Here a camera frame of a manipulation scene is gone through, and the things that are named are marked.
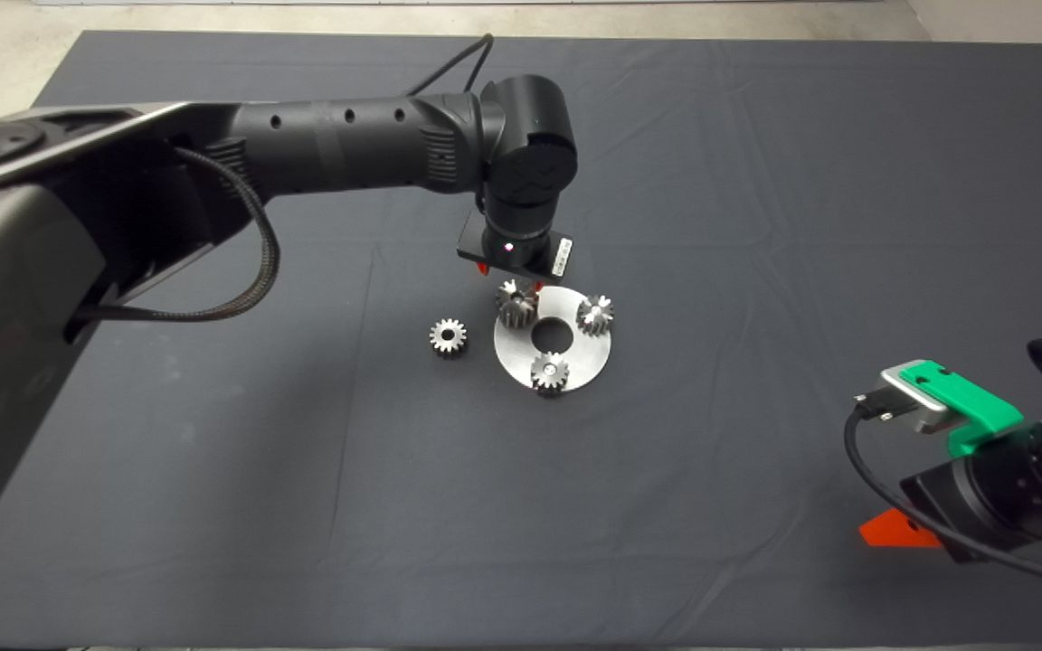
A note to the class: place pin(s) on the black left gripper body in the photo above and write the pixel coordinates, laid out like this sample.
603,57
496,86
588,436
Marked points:
471,244

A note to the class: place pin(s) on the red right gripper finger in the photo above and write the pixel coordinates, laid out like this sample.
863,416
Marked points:
896,532

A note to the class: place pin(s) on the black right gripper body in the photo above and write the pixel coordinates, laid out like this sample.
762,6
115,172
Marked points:
942,488

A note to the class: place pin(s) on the larger steel gear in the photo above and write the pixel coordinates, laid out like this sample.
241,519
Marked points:
516,309

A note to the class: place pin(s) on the smaller steel gear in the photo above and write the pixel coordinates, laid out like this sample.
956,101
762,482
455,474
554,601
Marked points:
595,315
550,373
448,337

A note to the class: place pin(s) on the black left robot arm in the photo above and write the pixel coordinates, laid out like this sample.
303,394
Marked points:
349,145

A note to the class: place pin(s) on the round metal plate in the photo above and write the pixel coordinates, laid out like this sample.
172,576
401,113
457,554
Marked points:
589,357

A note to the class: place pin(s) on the dark grey table cloth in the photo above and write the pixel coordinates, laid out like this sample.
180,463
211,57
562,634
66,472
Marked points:
666,506

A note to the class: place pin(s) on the green right camera mount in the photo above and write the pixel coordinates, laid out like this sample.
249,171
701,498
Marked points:
973,402

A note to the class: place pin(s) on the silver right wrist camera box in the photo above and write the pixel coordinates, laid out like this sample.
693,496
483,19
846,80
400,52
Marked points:
910,398

